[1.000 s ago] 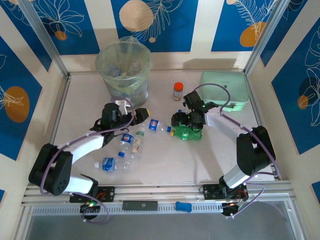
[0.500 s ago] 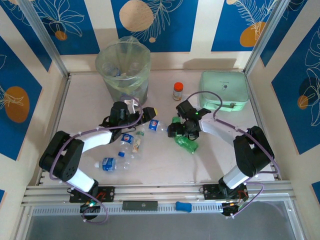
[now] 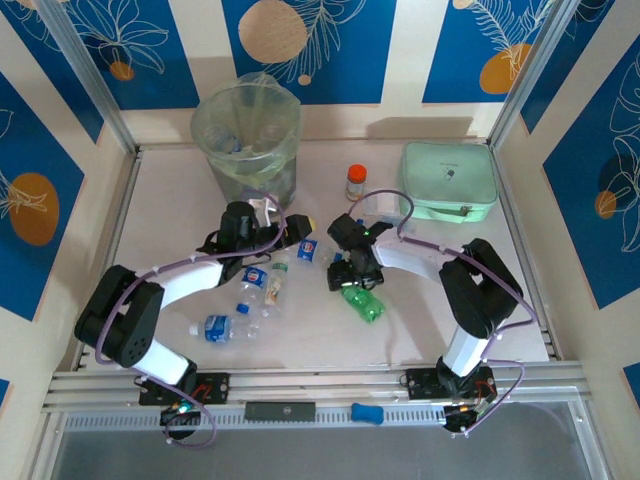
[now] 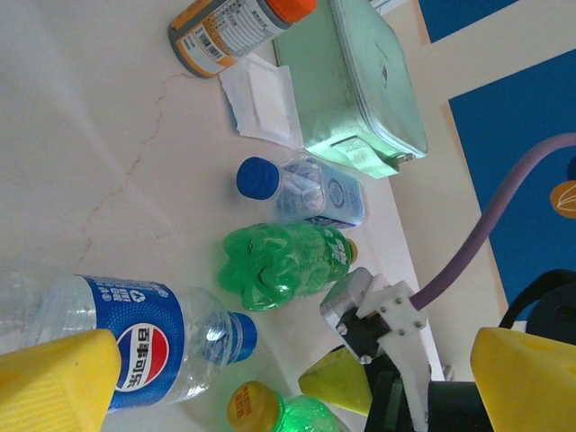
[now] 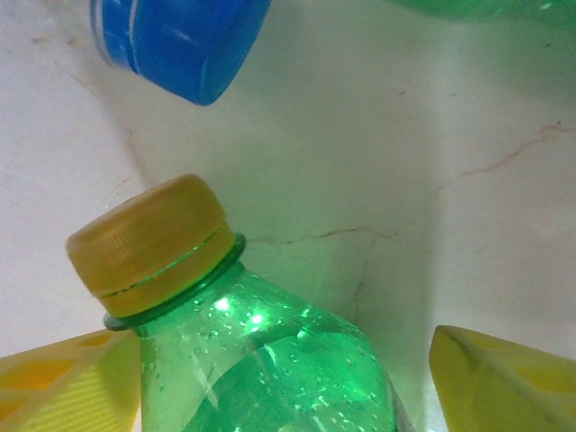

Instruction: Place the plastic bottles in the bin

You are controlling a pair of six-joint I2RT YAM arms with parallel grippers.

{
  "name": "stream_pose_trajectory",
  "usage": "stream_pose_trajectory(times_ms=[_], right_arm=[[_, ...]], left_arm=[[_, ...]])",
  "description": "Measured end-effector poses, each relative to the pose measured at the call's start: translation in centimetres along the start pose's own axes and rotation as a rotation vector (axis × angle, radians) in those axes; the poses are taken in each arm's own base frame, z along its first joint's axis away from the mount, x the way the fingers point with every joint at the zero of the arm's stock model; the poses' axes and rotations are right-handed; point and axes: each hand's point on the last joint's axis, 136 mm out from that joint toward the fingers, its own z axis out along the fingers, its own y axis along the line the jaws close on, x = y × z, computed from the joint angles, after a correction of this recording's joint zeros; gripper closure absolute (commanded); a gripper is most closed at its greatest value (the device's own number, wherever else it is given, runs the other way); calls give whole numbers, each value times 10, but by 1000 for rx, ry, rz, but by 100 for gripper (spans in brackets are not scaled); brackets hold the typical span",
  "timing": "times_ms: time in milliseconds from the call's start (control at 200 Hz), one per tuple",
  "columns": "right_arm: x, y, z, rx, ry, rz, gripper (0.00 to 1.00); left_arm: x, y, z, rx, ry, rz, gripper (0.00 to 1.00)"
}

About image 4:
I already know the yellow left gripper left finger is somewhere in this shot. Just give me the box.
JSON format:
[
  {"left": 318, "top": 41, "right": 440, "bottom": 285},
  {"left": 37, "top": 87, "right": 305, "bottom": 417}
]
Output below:
[{"left": 0, "top": 328, "right": 122, "bottom": 432}]

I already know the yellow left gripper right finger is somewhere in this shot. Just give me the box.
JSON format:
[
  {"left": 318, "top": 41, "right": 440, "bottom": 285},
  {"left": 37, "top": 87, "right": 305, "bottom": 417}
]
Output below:
[{"left": 470, "top": 327, "right": 576, "bottom": 432}]

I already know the green bottle yellow cap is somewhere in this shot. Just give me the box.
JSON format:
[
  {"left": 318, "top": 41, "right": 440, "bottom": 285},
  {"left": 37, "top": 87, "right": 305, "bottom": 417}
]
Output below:
[
  {"left": 226, "top": 380, "right": 352, "bottom": 432},
  {"left": 217, "top": 221, "right": 359, "bottom": 312}
]

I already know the small Pepsi label bottle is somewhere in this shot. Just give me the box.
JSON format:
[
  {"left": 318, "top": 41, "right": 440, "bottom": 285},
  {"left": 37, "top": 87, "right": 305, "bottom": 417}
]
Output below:
[{"left": 0, "top": 268, "right": 260, "bottom": 415}]

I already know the bottle pale blue label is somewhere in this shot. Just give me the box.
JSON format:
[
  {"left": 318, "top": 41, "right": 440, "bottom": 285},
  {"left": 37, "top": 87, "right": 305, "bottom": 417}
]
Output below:
[{"left": 236, "top": 150, "right": 370, "bottom": 230}]

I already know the mint green zip pouch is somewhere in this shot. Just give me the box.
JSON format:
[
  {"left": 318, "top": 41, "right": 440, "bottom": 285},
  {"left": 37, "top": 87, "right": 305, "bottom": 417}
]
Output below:
[{"left": 273, "top": 0, "right": 428, "bottom": 180}]

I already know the white gauze packet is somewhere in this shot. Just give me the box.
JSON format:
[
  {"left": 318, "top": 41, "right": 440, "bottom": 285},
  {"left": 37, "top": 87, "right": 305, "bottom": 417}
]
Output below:
[{"left": 219, "top": 52, "right": 302, "bottom": 149}]

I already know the orange capped pill bottle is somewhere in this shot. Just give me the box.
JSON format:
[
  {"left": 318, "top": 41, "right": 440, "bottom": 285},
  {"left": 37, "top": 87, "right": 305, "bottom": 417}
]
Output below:
[{"left": 167, "top": 0, "right": 319, "bottom": 80}]

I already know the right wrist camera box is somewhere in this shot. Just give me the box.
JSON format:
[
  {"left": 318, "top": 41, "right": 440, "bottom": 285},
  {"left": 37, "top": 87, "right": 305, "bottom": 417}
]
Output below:
[{"left": 319, "top": 266, "right": 433, "bottom": 428}]

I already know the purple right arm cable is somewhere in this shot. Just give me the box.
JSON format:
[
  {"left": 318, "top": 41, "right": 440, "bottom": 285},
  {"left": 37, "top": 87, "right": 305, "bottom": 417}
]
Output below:
[{"left": 411, "top": 132, "right": 576, "bottom": 311}]

